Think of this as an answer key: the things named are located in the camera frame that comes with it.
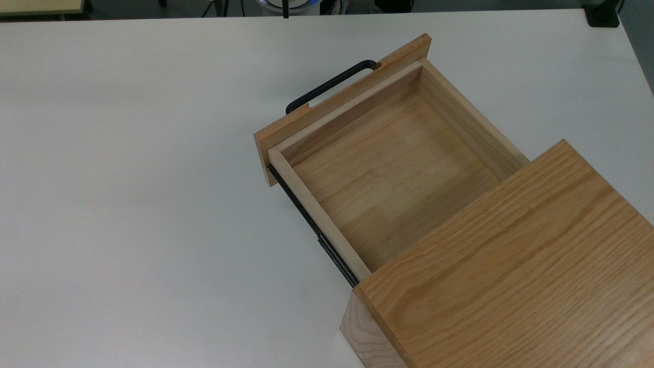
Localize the light wooden side table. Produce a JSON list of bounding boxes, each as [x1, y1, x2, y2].
[[0, 0, 85, 16]]

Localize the black drawer slide rail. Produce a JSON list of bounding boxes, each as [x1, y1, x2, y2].
[[268, 165, 360, 288]]

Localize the wooden drawer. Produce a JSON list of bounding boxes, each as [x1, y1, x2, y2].
[[254, 34, 530, 283]]

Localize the black metal drawer handle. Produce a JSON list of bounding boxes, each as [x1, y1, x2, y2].
[[285, 60, 378, 114]]

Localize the black stand legs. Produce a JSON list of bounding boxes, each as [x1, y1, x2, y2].
[[202, 0, 231, 18]]

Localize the black background object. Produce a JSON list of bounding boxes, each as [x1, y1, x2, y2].
[[374, 0, 414, 14]]

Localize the wooden drawer cabinet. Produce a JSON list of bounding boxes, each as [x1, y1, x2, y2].
[[340, 139, 654, 368]]

